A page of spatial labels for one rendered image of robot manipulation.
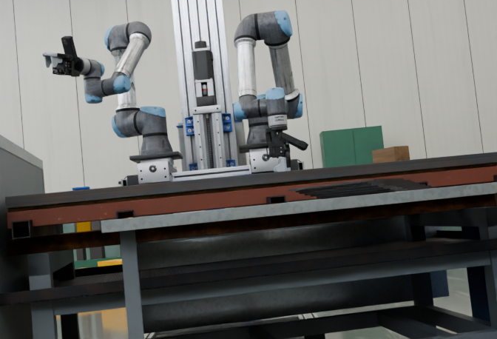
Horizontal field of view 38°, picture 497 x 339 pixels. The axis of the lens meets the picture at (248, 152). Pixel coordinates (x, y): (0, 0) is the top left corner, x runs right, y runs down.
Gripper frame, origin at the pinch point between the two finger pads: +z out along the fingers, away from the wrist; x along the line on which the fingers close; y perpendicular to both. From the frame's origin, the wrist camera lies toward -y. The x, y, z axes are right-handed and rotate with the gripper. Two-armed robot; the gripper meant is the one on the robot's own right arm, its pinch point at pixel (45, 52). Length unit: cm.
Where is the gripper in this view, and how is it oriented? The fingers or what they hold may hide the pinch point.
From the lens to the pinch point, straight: 306.5
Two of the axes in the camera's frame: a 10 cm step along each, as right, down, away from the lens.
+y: -0.2, 10.0, -0.2
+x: -9.0, -0.1, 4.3
